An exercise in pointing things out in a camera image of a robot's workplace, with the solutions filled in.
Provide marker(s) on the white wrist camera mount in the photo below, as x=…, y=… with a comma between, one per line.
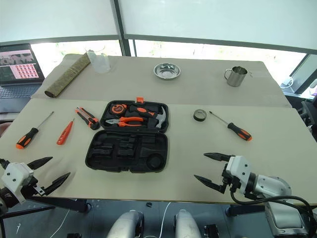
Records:
x=239, y=168
x=13, y=177

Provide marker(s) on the dark laptop computer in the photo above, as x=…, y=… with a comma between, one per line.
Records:
x=17, y=67

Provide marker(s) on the black block on floor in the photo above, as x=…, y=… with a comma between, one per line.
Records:
x=211, y=231

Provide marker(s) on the rolled brown mat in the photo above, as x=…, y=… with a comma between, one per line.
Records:
x=67, y=75

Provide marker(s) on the orange tester pen screwdriver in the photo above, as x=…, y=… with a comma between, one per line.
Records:
x=65, y=134

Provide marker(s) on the silver rounded robot leg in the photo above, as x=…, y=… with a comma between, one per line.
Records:
x=187, y=224
x=126, y=224

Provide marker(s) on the orange black tape measure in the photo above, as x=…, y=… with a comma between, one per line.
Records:
x=119, y=109

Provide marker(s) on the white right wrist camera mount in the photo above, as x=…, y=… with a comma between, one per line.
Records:
x=239, y=168

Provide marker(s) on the black office chair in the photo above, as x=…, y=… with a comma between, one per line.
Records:
x=308, y=111

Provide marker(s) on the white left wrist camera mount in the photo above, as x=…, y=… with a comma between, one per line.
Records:
x=13, y=177

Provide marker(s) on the stainless steel bowl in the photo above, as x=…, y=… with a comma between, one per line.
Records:
x=167, y=71

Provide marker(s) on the black orange utility knife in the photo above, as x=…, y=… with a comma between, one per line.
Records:
x=88, y=119

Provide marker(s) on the dark window frame post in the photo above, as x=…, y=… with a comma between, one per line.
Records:
x=119, y=24

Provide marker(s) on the black electrical tape roll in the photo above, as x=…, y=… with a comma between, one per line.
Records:
x=199, y=115

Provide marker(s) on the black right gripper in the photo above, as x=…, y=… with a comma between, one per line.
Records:
x=226, y=182

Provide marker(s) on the stainless steel mug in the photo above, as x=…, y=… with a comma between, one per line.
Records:
x=236, y=77

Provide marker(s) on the clear plastic container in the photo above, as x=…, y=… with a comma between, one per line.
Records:
x=100, y=62

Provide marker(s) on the black plastic tool case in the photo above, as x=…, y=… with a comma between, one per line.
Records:
x=126, y=151

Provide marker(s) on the small black floor object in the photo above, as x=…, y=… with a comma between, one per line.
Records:
x=149, y=204

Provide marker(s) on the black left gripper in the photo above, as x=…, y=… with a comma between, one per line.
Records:
x=32, y=186

